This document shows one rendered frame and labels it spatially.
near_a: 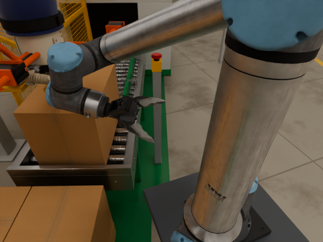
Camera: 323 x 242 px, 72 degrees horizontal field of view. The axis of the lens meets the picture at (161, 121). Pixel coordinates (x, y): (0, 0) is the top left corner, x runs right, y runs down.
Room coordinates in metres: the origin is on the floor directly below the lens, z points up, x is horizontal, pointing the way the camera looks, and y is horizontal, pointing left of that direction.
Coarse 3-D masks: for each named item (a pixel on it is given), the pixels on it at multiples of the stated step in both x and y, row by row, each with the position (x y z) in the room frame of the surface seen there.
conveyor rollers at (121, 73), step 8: (120, 64) 2.39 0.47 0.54; (128, 64) 2.39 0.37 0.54; (136, 64) 2.39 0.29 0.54; (120, 72) 2.21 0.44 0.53; (136, 72) 2.21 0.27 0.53; (120, 80) 2.03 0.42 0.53; (120, 88) 1.85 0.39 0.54; (120, 96) 1.69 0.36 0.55; (120, 128) 1.25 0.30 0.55; (120, 136) 1.16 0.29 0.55; (112, 152) 1.04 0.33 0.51; (120, 152) 1.04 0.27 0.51; (32, 160) 0.94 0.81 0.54; (112, 160) 0.95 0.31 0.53; (120, 160) 0.95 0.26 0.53
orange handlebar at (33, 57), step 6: (114, 30) 1.18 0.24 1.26; (72, 42) 0.99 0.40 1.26; (78, 42) 0.99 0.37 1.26; (84, 42) 0.99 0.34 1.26; (24, 54) 0.85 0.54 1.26; (36, 54) 0.86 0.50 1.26; (24, 60) 0.79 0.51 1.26; (30, 60) 0.81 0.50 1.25; (0, 78) 0.65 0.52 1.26; (6, 78) 0.66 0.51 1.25; (0, 84) 0.62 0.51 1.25; (0, 90) 0.61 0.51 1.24
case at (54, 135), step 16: (112, 64) 1.46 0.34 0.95; (96, 80) 1.23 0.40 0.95; (112, 80) 1.35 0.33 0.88; (32, 96) 1.04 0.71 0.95; (112, 96) 1.29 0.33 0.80; (16, 112) 0.89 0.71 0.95; (32, 112) 0.89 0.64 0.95; (48, 112) 0.89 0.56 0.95; (64, 112) 0.89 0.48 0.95; (32, 128) 0.89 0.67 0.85; (48, 128) 0.89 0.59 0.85; (64, 128) 0.89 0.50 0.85; (80, 128) 0.88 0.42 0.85; (96, 128) 0.88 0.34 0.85; (112, 128) 1.16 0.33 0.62; (32, 144) 0.89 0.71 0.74; (48, 144) 0.89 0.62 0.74; (64, 144) 0.89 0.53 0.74; (80, 144) 0.88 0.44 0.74; (96, 144) 0.88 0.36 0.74; (48, 160) 0.89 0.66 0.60; (64, 160) 0.89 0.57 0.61; (80, 160) 0.88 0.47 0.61; (96, 160) 0.88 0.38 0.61
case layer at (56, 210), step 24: (0, 192) 0.71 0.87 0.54; (24, 192) 0.71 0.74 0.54; (48, 192) 0.71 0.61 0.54; (72, 192) 0.71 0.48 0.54; (96, 192) 0.71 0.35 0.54; (0, 216) 0.58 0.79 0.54; (24, 216) 0.58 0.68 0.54; (48, 216) 0.58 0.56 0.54; (72, 216) 0.58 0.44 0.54; (96, 216) 0.58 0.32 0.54; (0, 240) 0.46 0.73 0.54; (24, 240) 0.46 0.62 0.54; (48, 240) 0.46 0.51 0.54; (72, 240) 0.46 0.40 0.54; (96, 240) 0.50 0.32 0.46
